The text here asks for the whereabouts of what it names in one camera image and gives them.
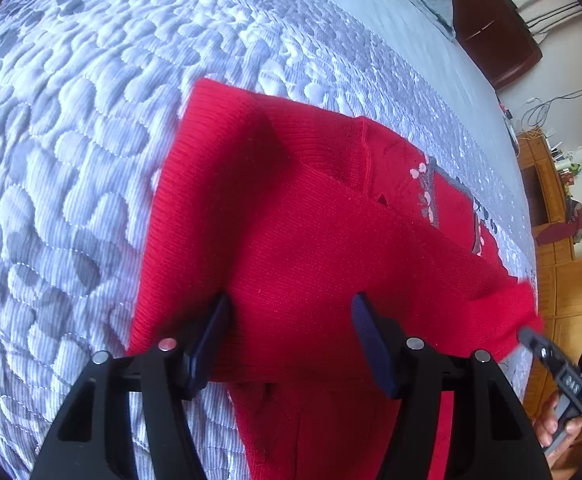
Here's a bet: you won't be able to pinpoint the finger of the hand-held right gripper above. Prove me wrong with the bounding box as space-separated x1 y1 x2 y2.
518 326 559 362

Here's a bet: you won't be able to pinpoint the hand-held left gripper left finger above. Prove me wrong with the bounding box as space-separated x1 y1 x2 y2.
31 294 232 480

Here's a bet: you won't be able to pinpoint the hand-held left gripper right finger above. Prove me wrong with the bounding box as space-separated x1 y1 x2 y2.
351 292 554 480

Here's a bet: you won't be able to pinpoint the red knit sweater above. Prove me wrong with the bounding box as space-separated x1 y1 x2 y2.
128 77 544 480

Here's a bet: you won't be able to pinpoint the person's right hand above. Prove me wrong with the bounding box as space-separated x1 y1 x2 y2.
535 394 582 448

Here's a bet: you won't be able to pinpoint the dark red cloth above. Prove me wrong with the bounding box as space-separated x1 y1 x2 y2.
533 222 579 247

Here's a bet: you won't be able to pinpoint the wooden desk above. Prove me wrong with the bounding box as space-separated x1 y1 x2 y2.
516 132 572 226

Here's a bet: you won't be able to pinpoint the cluster of white bottles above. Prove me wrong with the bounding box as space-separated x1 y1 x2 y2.
546 142 582 177

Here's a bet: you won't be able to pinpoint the grey quilted bedspread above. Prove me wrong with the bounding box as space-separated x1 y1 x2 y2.
0 0 539 480

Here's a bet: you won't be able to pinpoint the dark wooden headboard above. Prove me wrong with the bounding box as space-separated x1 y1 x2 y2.
423 0 544 91

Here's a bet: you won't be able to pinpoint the wall cables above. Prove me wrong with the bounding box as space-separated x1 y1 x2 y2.
518 82 582 131

